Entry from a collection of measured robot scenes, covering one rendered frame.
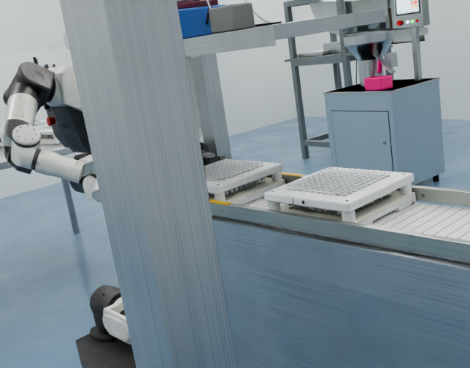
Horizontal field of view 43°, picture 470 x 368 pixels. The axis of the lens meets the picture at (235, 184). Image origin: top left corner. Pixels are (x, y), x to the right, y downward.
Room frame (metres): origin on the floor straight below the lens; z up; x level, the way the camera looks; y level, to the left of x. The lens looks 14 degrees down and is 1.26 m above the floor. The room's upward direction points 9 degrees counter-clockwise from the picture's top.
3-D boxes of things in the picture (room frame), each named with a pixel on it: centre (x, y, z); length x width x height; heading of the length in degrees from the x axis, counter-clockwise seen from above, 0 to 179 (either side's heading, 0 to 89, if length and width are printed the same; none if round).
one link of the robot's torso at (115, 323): (2.12, 0.44, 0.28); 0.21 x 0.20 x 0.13; 40
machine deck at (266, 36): (1.55, -0.06, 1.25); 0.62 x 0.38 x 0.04; 40
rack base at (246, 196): (1.63, 0.03, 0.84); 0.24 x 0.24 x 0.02; 40
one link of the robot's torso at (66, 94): (2.16, 0.47, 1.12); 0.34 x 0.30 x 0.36; 130
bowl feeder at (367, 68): (4.46, -1.18, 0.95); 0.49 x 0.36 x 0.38; 36
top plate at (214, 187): (1.64, 0.03, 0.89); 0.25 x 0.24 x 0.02; 130
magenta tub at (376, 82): (4.16, -1.09, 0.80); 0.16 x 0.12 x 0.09; 36
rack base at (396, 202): (1.33, -0.23, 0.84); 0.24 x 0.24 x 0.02; 41
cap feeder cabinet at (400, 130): (4.39, -1.16, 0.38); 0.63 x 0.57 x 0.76; 36
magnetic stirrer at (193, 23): (1.65, 0.09, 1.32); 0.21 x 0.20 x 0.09; 130
